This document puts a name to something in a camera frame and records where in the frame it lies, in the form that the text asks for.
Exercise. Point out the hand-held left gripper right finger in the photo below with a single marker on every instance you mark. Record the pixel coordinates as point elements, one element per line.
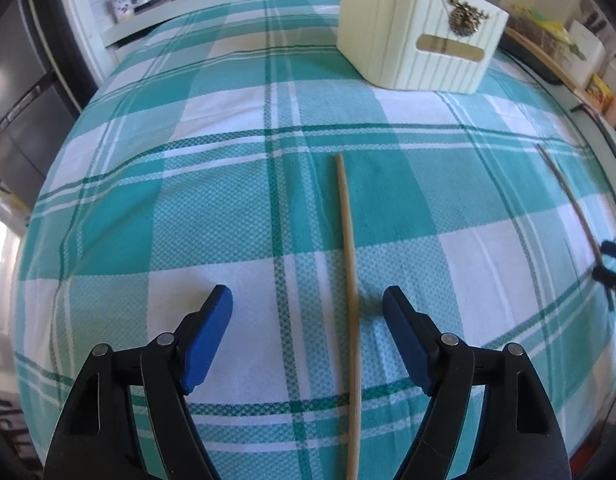
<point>408,335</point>

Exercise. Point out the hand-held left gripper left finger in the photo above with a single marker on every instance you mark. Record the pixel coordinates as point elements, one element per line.
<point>208,335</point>

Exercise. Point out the brown wooden chopstick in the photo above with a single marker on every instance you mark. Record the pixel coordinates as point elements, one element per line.
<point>570,192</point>
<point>349,260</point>

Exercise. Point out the cream ribbed storage box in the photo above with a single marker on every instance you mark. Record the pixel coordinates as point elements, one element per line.
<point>388,25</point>

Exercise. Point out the yellow snack packet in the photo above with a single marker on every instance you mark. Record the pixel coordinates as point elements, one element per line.
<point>600,92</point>

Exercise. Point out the wooden tray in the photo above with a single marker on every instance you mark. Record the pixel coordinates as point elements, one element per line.
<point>543,52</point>

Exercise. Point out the yellow green snack packets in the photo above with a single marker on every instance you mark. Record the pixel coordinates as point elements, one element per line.
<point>540,27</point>

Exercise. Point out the grey refrigerator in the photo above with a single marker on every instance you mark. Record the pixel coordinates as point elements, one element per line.
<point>18,85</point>

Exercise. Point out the white kitchen counter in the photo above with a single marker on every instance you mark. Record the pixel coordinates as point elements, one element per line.
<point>198,7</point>

